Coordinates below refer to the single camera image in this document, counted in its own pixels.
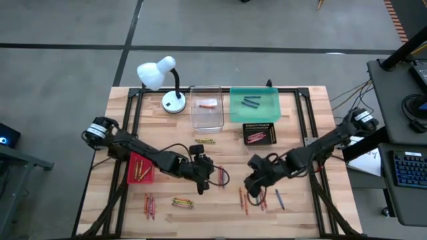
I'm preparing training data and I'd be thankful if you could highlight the grey computer desk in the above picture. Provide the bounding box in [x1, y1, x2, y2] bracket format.
[366, 58, 427, 147]

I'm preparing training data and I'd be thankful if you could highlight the black floor mat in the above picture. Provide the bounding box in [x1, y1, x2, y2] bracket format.
[390, 0, 427, 37]

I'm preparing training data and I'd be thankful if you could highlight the black aluminium table frame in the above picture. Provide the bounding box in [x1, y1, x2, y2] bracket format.
[75, 86, 364, 240]

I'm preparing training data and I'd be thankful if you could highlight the teal plastic bin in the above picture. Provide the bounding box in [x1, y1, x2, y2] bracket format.
[229, 86, 282, 123]

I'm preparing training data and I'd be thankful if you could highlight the backlit keyboard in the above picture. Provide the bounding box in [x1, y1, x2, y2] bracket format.
[392, 150, 427, 189]

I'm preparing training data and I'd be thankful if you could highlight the red plastic basket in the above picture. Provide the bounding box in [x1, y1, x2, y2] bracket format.
[126, 151, 155, 185]

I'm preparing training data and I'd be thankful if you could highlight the black loose cable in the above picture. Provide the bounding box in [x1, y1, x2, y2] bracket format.
[330, 79, 375, 121]

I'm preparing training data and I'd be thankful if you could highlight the grey side table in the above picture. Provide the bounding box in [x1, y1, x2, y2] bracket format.
[0, 143, 55, 240]

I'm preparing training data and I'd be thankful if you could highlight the black box with blue light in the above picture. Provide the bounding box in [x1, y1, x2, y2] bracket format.
[0, 122, 21, 149]

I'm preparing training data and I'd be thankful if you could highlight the black mesh basket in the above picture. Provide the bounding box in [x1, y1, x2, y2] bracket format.
[242, 122, 278, 146]

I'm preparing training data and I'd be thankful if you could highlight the black support beam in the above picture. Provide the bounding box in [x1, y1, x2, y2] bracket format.
[342, 127, 390, 163]

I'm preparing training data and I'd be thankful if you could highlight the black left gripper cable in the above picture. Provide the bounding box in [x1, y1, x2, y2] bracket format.
[143, 143, 232, 187]

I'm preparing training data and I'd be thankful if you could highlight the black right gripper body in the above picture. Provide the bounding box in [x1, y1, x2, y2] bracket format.
[248, 153, 288, 187]

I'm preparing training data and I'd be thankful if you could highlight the black pole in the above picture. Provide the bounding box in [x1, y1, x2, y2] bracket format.
[380, 25, 427, 71]

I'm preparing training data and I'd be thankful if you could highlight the black laptop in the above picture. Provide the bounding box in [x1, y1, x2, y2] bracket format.
[409, 59, 427, 95]

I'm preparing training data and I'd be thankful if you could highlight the black coiled cable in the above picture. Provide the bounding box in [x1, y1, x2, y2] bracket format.
[401, 93, 427, 134]

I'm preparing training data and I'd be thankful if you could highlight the white desk lamp black neck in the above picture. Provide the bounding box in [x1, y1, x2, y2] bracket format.
[136, 55, 187, 115]

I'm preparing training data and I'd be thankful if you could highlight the yellow cable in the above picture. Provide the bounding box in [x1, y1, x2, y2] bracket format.
[332, 81, 373, 111]

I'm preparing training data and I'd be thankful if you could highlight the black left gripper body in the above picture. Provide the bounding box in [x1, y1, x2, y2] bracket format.
[179, 153, 216, 187]

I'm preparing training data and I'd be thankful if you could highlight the grey desk extension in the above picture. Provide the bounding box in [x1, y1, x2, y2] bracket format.
[378, 143, 427, 227]

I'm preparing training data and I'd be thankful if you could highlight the white paper sheet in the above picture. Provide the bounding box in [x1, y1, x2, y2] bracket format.
[346, 136, 383, 177]

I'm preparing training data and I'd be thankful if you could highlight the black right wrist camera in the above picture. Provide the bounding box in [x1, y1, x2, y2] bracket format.
[247, 154, 264, 171]

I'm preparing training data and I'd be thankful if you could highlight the clear plastic bin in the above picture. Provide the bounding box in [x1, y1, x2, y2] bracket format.
[189, 85, 225, 134]

